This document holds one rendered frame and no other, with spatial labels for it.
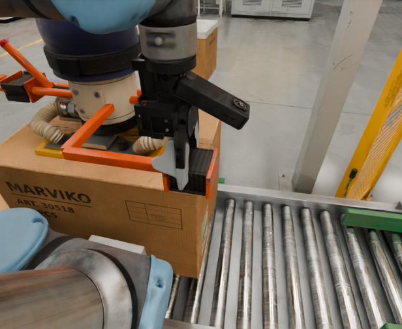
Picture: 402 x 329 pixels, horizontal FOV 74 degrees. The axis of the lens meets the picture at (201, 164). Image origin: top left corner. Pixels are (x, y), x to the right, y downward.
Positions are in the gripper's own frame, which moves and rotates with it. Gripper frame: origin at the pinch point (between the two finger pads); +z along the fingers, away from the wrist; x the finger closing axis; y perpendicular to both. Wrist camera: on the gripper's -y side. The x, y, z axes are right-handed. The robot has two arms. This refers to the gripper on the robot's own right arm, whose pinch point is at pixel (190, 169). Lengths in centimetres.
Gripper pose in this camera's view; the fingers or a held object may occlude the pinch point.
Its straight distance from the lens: 49.2
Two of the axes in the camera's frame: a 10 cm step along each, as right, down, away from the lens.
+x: -2.0, 6.2, -7.6
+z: 0.1, 7.8, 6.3
